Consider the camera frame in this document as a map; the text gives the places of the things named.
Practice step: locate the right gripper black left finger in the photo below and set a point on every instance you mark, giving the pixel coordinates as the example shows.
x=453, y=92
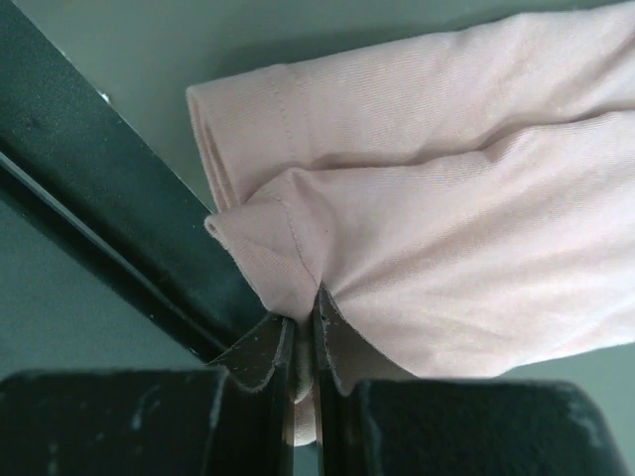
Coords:
x=233, y=417

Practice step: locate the pink printed t-shirt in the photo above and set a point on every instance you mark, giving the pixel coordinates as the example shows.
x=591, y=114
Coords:
x=467, y=198

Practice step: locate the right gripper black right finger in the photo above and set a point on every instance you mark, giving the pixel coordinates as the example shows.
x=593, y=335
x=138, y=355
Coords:
x=373, y=418

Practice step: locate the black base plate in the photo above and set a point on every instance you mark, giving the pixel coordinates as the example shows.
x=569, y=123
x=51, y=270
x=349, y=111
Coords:
x=91, y=183

